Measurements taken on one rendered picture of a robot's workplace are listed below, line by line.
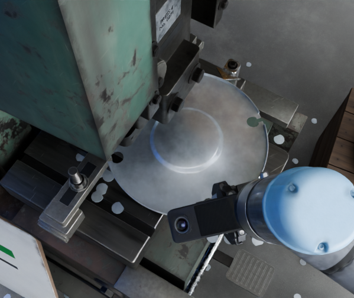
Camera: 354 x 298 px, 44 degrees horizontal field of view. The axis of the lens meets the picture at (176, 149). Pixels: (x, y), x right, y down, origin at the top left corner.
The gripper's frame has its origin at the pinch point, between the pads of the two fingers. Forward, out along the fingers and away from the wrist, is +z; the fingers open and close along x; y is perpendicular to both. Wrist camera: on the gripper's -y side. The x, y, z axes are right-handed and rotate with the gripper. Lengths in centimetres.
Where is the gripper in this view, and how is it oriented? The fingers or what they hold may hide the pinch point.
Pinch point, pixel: (215, 212)
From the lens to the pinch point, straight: 71.9
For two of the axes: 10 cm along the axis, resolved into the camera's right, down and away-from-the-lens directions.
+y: 9.6, -2.6, 1.5
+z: -1.1, 1.3, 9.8
